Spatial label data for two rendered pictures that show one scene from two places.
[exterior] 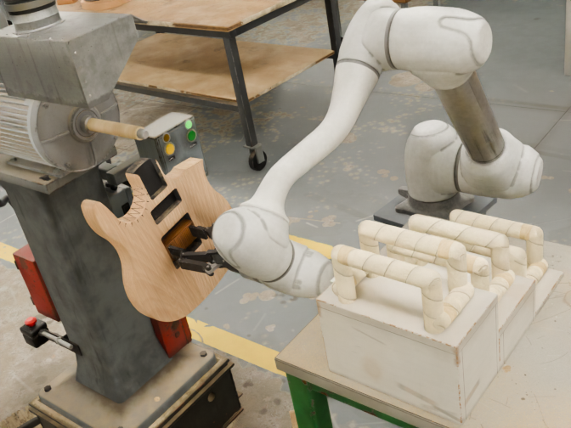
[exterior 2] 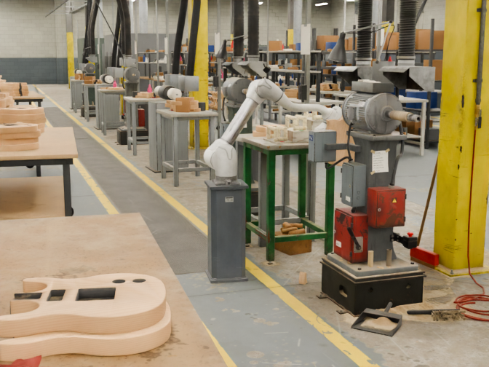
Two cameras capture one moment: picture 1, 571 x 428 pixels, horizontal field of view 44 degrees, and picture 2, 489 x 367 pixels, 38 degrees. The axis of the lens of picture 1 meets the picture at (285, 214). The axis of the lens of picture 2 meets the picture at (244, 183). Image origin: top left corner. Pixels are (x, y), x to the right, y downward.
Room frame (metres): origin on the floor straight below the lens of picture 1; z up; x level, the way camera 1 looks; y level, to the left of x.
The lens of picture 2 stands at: (6.25, 2.02, 1.61)
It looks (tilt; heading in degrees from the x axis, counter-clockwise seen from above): 10 degrees down; 208
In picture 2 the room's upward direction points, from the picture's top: straight up
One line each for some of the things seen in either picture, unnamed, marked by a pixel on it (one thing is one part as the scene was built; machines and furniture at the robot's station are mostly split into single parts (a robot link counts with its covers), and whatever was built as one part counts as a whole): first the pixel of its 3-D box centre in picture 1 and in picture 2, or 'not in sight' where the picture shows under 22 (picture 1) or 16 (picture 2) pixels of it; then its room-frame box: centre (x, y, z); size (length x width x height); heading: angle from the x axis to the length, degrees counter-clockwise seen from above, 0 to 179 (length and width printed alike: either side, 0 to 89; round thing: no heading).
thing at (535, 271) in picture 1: (531, 276); not in sight; (1.11, -0.46, 0.96); 0.11 x 0.03 x 0.03; 137
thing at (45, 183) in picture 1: (43, 158); (375, 134); (1.87, 0.64, 1.11); 0.36 x 0.24 x 0.04; 47
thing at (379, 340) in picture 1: (408, 335); (313, 129); (0.95, -0.17, 1.02); 0.27 x 0.15 x 0.17; 47
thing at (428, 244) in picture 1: (409, 239); not in sight; (0.97, -0.19, 1.20); 0.20 x 0.03 x 0.03; 46
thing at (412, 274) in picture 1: (383, 266); not in sight; (0.92, -0.14, 1.20); 0.20 x 0.03 x 0.03; 46
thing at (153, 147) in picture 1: (153, 164); (330, 151); (1.94, 0.36, 0.99); 0.24 x 0.21 x 0.26; 47
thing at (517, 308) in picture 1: (449, 303); (295, 135); (1.06, -0.28, 0.98); 0.27 x 0.16 x 0.09; 47
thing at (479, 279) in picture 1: (480, 288); not in sight; (0.97, -0.31, 1.07); 0.03 x 0.03 x 0.09
